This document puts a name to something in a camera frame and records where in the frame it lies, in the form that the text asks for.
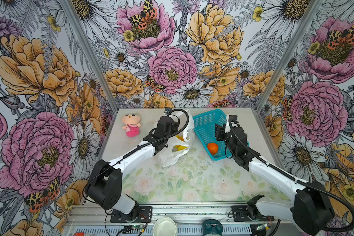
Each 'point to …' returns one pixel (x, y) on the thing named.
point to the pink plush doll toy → (131, 124)
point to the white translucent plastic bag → (170, 156)
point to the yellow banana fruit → (179, 147)
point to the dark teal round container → (212, 227)
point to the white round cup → (164, 226)
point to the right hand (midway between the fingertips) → (217, 127)
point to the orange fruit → (213, 148)
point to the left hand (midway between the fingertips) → (172, 124)
